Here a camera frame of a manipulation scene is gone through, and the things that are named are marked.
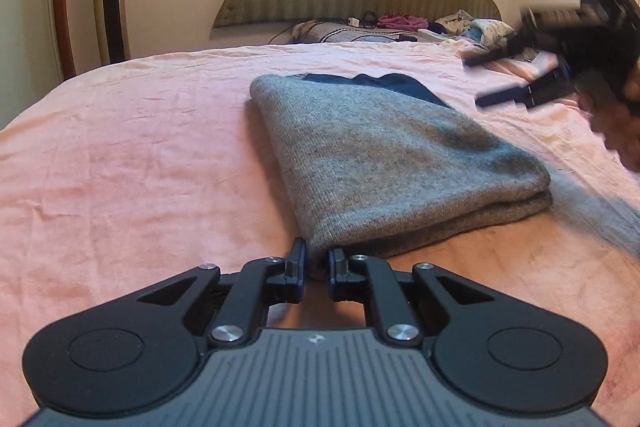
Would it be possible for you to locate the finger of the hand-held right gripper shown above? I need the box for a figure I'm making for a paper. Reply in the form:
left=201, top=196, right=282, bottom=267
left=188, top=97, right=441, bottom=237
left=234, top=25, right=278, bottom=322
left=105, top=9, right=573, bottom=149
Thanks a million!
left=475, top=59, right=573, bottom=110
left=462, top=38, right=532, bottom=68

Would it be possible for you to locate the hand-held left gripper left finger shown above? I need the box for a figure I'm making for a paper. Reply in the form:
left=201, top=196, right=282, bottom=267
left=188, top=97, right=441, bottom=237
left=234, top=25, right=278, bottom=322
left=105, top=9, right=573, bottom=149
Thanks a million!
left=132, top=237, right=307, bottom=349

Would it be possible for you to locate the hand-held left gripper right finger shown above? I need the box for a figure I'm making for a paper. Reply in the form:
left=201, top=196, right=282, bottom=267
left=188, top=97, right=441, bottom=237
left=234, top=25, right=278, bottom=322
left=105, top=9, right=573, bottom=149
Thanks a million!
left=327, top=247, right=502, bottom=349

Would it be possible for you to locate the grey and navy sweater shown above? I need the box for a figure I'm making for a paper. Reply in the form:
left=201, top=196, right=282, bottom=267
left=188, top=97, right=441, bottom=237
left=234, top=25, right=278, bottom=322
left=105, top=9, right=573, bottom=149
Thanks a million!
left=249, top=72, right=553, bottom=280

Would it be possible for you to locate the pile of mixed clothes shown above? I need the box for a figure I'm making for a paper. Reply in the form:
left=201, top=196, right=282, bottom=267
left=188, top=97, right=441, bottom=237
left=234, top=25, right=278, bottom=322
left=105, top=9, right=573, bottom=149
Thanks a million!
left=431, top=9, right=522, bottom=55

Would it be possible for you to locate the person's right hand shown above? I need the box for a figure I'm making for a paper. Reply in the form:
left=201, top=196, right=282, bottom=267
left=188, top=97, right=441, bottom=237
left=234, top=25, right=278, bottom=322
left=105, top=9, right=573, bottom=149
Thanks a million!
left=579, top=69, right=640, bottom=171

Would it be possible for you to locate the magenta cloth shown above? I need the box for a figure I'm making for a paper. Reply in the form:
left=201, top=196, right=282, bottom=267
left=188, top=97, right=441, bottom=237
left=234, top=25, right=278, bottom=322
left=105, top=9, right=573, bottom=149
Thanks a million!
left=377, top=13, right=431, bottom=30

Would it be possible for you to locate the patterned pillow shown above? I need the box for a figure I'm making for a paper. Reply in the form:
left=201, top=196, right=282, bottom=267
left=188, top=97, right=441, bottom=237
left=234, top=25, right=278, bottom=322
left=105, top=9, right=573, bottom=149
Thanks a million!
left=290, top=21, right=428, bottom=46

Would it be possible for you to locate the pink bed sheet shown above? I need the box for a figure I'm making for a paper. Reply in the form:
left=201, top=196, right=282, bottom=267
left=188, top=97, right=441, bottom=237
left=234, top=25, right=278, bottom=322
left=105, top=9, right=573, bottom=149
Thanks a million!
left=0, top=38, right=640, bottom=408

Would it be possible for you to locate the black cable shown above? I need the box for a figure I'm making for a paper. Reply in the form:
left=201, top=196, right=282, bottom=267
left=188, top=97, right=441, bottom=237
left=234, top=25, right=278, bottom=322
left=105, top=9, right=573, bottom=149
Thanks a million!
left=269, top=11, right=378, bottom=44

